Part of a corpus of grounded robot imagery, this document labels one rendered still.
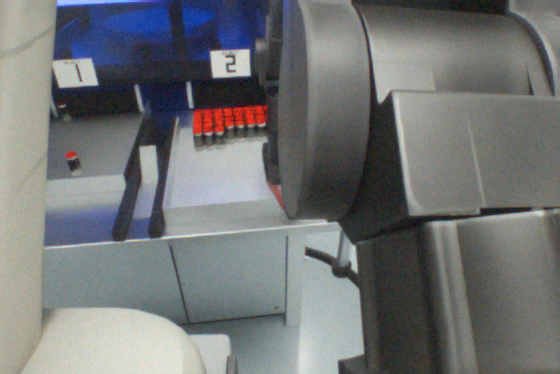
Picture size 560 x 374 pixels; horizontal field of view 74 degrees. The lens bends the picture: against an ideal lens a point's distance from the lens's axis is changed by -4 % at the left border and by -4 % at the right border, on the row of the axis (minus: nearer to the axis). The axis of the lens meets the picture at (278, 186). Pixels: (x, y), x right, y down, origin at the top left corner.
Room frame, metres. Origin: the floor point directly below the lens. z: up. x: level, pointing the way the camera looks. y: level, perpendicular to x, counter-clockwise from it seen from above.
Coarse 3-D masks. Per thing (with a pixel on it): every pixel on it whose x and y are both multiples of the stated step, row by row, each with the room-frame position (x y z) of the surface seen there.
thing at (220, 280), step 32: (64, 256) 0.78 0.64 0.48; (96, 256) 0.79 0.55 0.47; (128, 256) 0.81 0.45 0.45; (160, 256) 0.82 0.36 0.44; (192, 256) 0.83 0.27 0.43; (224, 256) 0.85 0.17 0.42; (256, 256) 0.86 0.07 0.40; (64, 288) 0.77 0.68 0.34; (96, 288) 0.79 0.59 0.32; (128, 288) 0.80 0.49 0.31; (160, 288) 0.82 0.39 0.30; (192, 288) 0.83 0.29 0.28; (224, 288) 0.84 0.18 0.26; (256, 288) 0.86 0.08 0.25; (192, 320) 0.83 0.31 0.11
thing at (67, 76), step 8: (56, 64) 0.80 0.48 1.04; (64, 64) 0.80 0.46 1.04; (72, 64) 0.81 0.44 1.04; (80, 64) 0.81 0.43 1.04; (88, 64) 0.81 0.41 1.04; (56, 72) 0.80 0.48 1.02; (64, 72) 0.80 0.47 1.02; (72, 72) 0.81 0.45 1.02; (80, 72) 0.81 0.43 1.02; (88, 72) 0.81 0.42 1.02; (64, 80) 0.80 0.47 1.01; (72, 80) 0.80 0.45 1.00; (88, 80) 0.81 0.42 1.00; (96, 80) 0.81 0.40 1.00
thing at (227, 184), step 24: (192, 144) 0.73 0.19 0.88; (240, 144) 0.73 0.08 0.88; (168, 168) 0.59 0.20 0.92; (192, 168) 0.64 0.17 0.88; (216, 168) 0.64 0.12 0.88; (240, 168) 0.64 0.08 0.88; (168, 192) 0.53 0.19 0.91; (192, 192) 0.56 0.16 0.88; (216, 192) 0.56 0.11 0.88; (240, 192) 0.56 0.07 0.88; (264, 192) 0.56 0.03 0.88; (168, 216) 0.47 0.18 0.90; (192, 216) 0.48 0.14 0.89; (216, 216) 0.48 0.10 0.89; (240, 216) 0.49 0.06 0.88
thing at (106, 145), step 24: (72, 120) 0.86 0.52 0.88; (96, 120) 0.86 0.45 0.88; (120, 120) 0.85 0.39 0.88; (144, 120) 0.81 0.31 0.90; (48, 144) 0.74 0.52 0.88; (72, 144) 0.74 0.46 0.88; (96, 144) 0.74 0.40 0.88; (120, 144) 0.73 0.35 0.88; (48, 168) 0.64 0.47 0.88; (96, 168) 0.64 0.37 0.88; (120, 168) 0.64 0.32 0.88; (48, 192) 0.55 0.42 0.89; (72, 192) 0.55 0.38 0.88; (96, 192) 0.56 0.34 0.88
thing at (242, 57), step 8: (216, 56) 0.85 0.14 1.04; (224, 56) 0.85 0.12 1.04; (240, 56) 0.86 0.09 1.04; (248, 56) 0.86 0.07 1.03; (216, 64) 0.85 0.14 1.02; (224, 64) 0.85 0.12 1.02; (240, 64) 0.86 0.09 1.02; (248, 64) 0.86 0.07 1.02; (216, 72) 0.85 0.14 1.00; (224, 72) 0.85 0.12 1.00; (240, 72) 0.86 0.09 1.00; (248, 72) 0.86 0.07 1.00
